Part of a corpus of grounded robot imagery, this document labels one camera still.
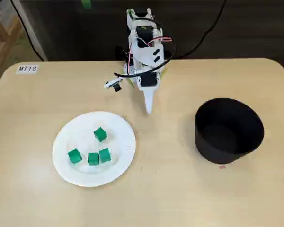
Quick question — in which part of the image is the thin black cable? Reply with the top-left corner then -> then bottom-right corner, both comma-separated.
9,0 -> 46,61

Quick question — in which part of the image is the grey post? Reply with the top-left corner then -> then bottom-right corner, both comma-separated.
13,0 -> 49,62

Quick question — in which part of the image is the black background cable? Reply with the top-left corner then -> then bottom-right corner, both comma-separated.
178,0 -> 228,59

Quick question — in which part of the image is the black power plug cable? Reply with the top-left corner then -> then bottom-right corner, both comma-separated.
115,46 -> 133,69

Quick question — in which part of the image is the white paper plate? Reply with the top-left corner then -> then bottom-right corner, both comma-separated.
52,111 -> 137,188

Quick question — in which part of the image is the green block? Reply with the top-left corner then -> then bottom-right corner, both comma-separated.
93,127 -> 108,143
87,152 -> 100,166
98,148 -> 112,163
67,148 -> 83,164

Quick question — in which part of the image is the white MT18 label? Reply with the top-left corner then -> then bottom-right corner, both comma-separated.
16,65 -> 39,74

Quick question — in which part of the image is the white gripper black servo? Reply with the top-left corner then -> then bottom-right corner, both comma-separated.
135,71 -> 161,114

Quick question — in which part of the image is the black pot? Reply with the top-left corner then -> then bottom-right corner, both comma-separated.
194,97 -> 265,165

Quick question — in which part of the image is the wooden furniture frame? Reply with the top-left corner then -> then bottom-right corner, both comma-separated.
0,14 -> 23,79

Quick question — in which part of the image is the red white servo wire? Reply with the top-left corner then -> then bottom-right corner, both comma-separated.
126,35 -> 173,74

